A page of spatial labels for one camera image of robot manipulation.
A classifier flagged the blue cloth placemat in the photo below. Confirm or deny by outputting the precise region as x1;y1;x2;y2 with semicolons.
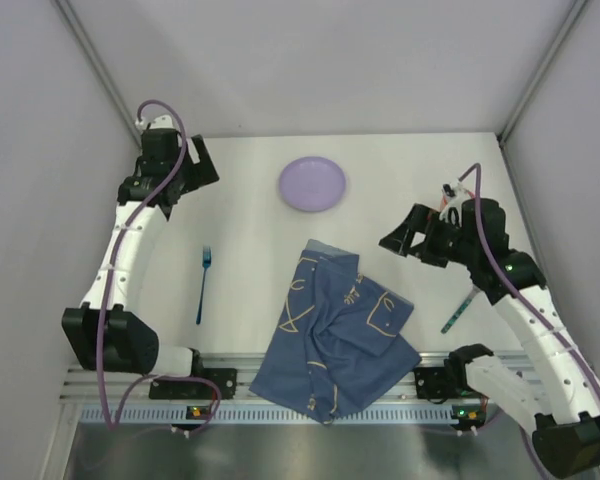
250;239;421;425

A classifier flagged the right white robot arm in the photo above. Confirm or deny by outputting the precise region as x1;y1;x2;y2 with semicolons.
379;183;600;479

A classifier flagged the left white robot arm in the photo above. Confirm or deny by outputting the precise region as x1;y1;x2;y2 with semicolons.
61;114;219;377

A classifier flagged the purple plastic plate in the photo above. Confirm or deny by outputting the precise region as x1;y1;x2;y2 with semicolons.
278;156;347;213

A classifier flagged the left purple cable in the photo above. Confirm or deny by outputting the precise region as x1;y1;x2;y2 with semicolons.
95;99;222;432

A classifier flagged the spoon with green handle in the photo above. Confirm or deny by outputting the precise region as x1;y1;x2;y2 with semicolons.
440;287;480;334

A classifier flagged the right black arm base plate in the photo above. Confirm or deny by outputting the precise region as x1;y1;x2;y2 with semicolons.
413;367;457;405

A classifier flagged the perforated grey cable tray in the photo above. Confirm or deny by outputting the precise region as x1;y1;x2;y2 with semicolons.
79;404;486;426

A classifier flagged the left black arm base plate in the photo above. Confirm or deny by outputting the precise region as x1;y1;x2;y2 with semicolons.
149;368;238;400

